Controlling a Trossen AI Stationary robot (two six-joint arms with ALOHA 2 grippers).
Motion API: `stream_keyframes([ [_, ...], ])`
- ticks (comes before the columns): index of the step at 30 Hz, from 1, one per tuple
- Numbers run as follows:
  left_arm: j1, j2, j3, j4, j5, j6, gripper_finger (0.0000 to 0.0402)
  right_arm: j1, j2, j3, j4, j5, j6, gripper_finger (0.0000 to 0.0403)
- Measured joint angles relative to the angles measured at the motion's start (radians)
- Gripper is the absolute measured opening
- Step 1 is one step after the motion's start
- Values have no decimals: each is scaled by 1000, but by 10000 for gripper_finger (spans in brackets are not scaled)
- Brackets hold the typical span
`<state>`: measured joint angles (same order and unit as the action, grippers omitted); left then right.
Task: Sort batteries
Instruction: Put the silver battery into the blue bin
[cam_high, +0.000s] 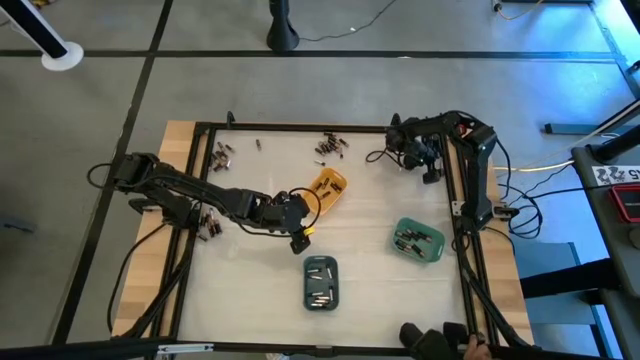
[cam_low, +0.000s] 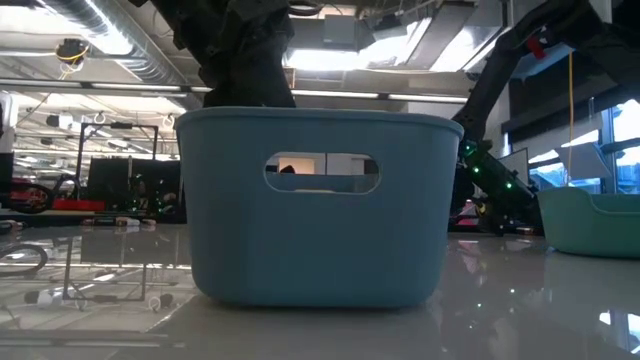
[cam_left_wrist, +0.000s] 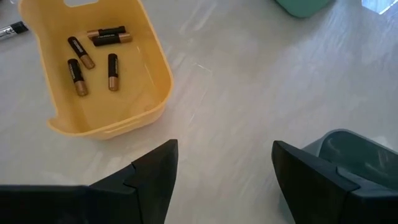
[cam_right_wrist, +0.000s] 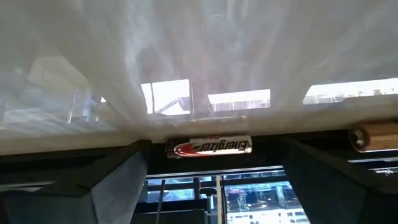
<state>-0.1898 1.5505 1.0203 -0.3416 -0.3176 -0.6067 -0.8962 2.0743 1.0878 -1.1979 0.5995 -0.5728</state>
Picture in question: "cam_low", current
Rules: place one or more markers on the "black frame workstation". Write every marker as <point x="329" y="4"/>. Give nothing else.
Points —
<point x="120" y="180"/>

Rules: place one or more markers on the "silver ventilation duct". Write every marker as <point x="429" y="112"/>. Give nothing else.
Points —
<point x="125" y="55"/>

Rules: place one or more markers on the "linear ceiling light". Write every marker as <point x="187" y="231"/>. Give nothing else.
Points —
<point x="135" y="87"/>
<point x="340" y="94"/>

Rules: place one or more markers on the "mint green plastic bin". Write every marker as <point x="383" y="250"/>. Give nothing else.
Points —
<point x="590" y="230"/>

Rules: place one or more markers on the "grey monitor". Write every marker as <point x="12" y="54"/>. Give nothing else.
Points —
<point x="517" y="167"/>

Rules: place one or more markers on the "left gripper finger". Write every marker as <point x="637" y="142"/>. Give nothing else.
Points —
<point x="250" y="85"/>

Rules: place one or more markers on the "grey ceiling air unit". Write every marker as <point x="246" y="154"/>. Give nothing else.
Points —
<point x="347" y="32"/>

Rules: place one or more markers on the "red box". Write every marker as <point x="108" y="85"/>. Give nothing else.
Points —
<point x="77" y="205"/>

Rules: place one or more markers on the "black copper battery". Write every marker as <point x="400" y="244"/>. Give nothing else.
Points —
<point x="526" y="231"/>
<point x="128" y="221"/>
<point x="149" y="222"/>

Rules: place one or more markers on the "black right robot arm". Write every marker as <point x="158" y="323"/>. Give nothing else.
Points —
<point x="500" y="187"/>

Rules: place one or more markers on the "dark teal plastic bin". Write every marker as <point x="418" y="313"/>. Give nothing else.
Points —
<point x="320" y="250"/>

